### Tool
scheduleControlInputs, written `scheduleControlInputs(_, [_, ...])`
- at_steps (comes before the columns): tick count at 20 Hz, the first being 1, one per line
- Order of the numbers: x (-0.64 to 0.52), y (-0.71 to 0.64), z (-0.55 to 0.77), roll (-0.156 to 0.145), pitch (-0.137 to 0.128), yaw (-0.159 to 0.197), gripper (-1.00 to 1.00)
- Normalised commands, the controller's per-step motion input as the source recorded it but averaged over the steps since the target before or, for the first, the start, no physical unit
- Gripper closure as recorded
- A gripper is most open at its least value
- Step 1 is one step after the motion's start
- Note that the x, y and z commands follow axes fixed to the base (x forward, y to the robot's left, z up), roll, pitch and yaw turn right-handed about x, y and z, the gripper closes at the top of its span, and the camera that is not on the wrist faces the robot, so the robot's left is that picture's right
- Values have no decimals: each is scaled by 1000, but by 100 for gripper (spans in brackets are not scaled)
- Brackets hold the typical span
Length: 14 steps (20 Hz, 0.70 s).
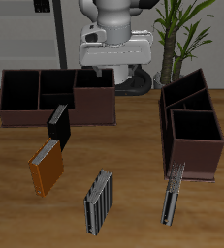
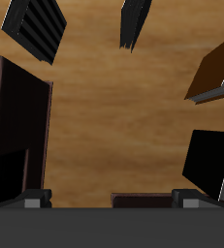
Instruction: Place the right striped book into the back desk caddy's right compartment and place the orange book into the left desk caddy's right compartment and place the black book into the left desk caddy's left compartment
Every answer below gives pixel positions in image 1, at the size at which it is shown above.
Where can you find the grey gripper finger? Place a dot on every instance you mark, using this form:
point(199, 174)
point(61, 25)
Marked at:
point(134, 68)
point(99, 71)

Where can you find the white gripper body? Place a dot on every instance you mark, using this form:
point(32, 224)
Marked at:
point(139, 51)

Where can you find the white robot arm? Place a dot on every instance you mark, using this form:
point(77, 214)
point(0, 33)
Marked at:
point(114, 19)

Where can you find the wide dark brown desk caddy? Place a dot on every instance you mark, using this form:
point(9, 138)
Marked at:
point(92, 106)

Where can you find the narrow dark brown desk caddy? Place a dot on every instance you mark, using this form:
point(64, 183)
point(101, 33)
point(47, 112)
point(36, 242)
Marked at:
point(194, 158)

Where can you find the orange book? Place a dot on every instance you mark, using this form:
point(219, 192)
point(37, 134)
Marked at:
point(47, 171)

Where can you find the thick black grey striped book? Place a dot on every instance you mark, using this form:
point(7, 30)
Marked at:
point(100, 203)

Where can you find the thin black grey striped book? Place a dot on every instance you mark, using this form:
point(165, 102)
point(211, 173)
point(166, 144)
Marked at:
point(171, 200)

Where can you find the green pot plant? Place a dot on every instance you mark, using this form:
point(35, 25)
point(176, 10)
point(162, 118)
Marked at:
point(168, 48)

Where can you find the flat black base plate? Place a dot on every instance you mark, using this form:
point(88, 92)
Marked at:
point(142, 84)

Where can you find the dark vertical post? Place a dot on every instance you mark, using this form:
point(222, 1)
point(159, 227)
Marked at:
point(60, 35)

